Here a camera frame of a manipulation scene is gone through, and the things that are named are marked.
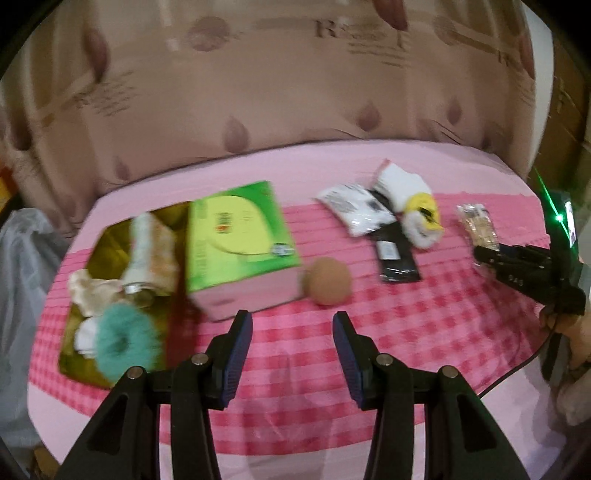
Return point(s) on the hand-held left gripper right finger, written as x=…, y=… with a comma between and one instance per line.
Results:
x=351, y=360

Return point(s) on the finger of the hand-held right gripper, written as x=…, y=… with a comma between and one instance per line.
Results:
x=485, y=258
x=521, y=253

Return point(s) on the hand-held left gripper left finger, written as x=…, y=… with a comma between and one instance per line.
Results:
x=235, y=355

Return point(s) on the clear packet of sticks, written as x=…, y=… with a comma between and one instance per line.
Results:
x=475, y=226

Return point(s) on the teal fluffy scrunchie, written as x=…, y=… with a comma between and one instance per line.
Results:
x=138, y=323

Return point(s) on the cream cloth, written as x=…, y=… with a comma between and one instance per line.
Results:
x=92, y=288

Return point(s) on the red and gold tin box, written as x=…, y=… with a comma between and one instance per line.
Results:
x=108, y=240

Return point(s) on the person's right forearm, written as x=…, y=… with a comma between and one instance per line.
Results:
x=579, y=397

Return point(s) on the person's right hand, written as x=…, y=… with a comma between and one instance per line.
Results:
x=572, y=330

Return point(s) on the pink checked blanket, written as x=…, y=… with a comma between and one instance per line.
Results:
x=415, y=323

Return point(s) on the brown ball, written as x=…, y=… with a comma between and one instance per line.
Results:
x=328, y=281

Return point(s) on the black packet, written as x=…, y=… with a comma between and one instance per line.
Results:
x=397, y=258

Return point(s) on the green tissue box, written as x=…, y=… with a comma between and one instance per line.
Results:
x=231, y=230

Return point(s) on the white plastic packet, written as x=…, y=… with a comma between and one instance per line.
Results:
x=351, y=207

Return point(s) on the grey cloth cover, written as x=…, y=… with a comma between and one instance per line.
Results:
x=23, y=277

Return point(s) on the beige leaf print curtain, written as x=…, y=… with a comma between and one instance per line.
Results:
x=277, y=92

